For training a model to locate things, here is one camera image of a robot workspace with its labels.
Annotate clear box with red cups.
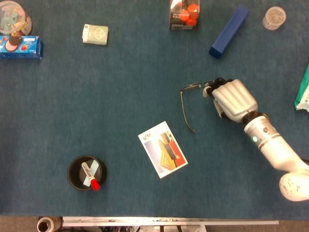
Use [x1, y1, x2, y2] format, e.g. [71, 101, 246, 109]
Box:
[169, 0, 201, 31]

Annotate black mesh pen holder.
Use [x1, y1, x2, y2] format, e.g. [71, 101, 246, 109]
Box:
[67, 155, 108, 191]

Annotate red-capped marker pen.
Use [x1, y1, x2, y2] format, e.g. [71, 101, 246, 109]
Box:
[81, 161, 101, 191]

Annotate blue felt table cover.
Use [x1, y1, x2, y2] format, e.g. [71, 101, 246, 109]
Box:
[0, 0, 309, 220]

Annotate long dark blue box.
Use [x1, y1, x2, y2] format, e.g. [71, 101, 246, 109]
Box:
[208, 5, 250, 59]

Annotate brown tape roll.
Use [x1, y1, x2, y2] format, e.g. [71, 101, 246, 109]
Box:
[37, 216, 63, 232]

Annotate green wet wipes pack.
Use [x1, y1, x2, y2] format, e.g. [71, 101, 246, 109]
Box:
[294, 63, 309, 112]

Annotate aluminium rail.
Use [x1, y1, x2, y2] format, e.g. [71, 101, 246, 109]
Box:
[62, 216, 280, 227]

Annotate picture postcard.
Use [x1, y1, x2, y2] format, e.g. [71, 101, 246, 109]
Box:
[138, 121, 189, 179]

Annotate small clear round container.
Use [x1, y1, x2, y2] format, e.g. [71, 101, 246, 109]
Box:
[262, 6, 287, 31]

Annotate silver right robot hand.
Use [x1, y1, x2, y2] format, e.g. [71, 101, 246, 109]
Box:
[202, 77, 258, 122]

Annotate clear plastic jar with clips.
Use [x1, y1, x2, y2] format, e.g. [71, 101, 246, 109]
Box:
[0, 0, 33, 37]

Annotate pale green card box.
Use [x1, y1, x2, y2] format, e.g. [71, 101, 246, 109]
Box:
[82, 23, 109, 46]

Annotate light blue flat strip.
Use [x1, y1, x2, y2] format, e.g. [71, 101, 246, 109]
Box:
[82, 160, 100, 188]

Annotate thin metal eyeglasses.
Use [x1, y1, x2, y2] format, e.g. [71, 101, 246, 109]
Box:
[180, 82, 211, 134]

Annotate blue cookie box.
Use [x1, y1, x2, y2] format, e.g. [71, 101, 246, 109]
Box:
[0, 35, 44, 59]

